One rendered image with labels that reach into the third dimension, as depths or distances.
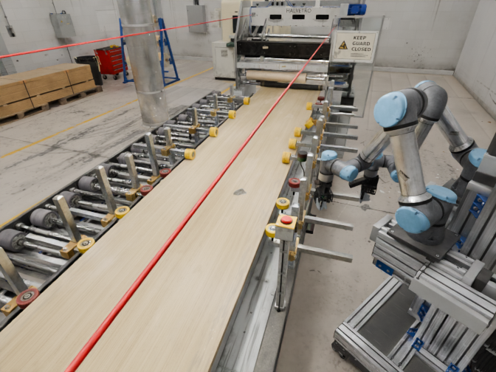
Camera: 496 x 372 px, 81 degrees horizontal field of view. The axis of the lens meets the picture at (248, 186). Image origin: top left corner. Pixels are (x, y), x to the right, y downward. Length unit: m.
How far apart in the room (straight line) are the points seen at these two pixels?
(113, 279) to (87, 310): 0.16
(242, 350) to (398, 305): 1.20
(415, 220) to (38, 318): 1.47
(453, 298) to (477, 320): 0.09
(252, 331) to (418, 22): 9.67
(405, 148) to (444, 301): 0.61
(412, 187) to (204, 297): 0.91
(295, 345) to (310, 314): 0.27
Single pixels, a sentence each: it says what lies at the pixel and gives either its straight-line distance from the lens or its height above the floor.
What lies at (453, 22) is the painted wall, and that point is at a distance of 10.47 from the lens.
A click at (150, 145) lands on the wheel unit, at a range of 2.12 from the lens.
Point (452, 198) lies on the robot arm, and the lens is 1.37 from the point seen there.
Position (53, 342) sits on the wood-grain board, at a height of 0.90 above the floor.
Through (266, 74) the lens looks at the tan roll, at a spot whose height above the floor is 1.08.
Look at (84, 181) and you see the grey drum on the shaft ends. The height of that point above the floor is 0.84.
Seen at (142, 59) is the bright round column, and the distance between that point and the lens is 5.31.
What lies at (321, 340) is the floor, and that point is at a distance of 2.25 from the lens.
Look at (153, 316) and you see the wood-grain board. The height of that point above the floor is 0.90.
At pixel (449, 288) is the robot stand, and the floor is 0.96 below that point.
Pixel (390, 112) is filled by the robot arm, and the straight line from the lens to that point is 1.17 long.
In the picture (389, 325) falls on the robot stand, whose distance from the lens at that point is 2.18.
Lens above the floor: 1.92
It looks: 33 degrees down
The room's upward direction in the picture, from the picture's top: 1 degrees counter-clockwise
